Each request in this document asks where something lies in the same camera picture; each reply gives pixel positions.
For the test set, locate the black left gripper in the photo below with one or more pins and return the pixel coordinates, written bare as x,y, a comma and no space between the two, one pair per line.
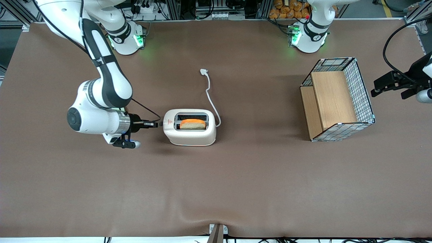
412,77

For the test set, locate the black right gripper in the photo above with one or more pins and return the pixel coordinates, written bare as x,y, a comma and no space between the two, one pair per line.
135,121

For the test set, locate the white two-slot toaster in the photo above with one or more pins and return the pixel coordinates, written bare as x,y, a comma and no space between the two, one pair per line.
189,137

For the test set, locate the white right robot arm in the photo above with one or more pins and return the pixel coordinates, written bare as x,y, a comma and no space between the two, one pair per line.
91,118

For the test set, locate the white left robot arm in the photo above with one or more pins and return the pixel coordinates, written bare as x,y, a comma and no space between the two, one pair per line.
308,33

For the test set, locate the bread slice with orange crust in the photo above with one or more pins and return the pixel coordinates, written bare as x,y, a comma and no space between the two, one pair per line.
192,125

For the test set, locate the brown table cover mat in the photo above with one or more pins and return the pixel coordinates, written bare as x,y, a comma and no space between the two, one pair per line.
216,182

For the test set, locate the white power strip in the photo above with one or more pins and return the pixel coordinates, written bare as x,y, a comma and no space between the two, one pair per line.
145,7

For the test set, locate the bag of orange buns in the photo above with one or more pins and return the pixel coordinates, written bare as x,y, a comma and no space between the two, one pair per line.
290,9

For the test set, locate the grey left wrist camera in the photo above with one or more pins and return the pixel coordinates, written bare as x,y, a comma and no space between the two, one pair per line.
424,96

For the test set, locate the metal table edge bracket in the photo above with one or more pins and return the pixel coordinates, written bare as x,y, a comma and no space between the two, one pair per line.
217,233

